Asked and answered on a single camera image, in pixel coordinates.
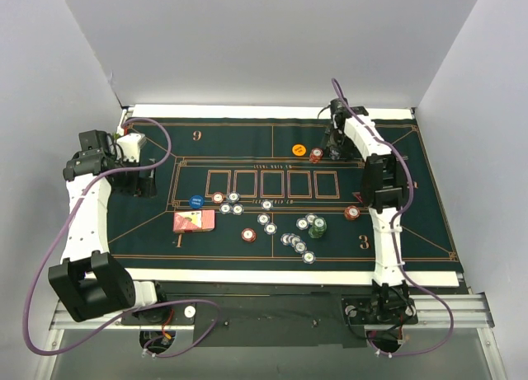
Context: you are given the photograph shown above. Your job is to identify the blue chip stack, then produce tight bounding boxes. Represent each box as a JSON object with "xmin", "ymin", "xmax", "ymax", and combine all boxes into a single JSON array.
[{"xmin": 328, "ymin": 148, "xmax": 341, "ymax": 161}]

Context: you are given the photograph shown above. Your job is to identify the orange big blind button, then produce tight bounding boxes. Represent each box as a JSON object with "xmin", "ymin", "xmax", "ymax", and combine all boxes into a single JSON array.
[{"xmin": 291, "ymin": 143, "xmax": 307, "ymax": 157}]

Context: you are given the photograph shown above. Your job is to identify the blue small blind button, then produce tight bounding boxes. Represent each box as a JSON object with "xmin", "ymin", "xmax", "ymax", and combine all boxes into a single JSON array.
[{"xmin": 188, "ymin": 195, "xmax": 205, "ymax": 209}]

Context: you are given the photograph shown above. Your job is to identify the red playing card deck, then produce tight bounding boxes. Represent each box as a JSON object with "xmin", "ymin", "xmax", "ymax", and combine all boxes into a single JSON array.
[{"xmin": 172, "ymin": 209, "xmax": 215, "ymax": 234}]

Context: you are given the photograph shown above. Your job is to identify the single red poker chip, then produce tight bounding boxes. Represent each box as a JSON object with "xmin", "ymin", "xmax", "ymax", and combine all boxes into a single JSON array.
[{"xmin": 212, "ymin": 192, "xmax": 224, "ymax": 204}]

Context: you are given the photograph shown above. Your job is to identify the green poker chip stack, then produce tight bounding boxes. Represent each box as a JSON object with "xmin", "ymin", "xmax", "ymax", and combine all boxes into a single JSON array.
[{"xmin": 309, "ymin": 217, "xmax": 327, "ymax": 239}]

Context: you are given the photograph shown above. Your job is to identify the red poker chip stack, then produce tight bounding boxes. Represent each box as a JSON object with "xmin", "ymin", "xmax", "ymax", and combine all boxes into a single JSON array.
[{"xmin": 241, "ymin": 228, "xmax": 257, "ymax": 242}]

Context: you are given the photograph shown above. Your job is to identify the red triangular all-in marker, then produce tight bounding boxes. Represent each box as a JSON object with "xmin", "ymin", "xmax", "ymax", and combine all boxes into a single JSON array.
[{"xmin": 353, "ymin": 192, "xmax": 363, "ymax": 203}]

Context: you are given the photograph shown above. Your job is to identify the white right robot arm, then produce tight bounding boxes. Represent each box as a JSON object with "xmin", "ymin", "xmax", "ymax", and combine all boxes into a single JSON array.
[{"xmin": 321, "ymin": 98, "xmax": 415, "ymax": 321}]

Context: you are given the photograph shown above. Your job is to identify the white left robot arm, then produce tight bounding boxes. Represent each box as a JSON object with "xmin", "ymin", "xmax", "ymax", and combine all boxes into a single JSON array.
[{"xmin": 48, "ymin": 160, "xmax": 170, "ymax": 324}]

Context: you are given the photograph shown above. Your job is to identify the green poker table mat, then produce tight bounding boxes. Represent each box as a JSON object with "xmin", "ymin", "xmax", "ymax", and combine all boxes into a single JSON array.
[{"xmin": 107, "ymin": 115, "xmax": 465, "ymax": 274}]

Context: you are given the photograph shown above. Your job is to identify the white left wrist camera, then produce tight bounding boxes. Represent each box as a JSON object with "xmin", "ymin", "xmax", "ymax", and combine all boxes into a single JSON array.
[{"xmin": 115, "ymin": 133, "xmax": 146, "ymax": 162}]

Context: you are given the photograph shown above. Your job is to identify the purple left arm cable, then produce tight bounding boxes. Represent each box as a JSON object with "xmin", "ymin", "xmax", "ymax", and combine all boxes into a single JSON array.
[{"xmin": 22, "ymin": 116, "xmax": 224, "ymax": 359}]

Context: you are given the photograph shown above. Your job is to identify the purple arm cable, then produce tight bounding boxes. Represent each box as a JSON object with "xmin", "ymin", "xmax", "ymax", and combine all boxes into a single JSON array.
[
  {"xmin": 22, "ymin": 116, "xmax": 224, "ymax": 359},
  {"xmin": 331, "ymin": 77, "xmax": 455, "ymax": 359}
]

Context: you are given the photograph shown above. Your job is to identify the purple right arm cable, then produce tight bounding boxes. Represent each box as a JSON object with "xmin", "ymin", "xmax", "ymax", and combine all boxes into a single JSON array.
[{"xmin": 331, "ymin": 77, "xmax": 455, "ymax": 359}]

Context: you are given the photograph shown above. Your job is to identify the aluminium mounting rail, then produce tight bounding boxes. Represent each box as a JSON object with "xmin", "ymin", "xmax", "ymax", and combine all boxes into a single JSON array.
[{"xmin": 50, "ymin": 295, "xmax": 494, "ymax": 331}]

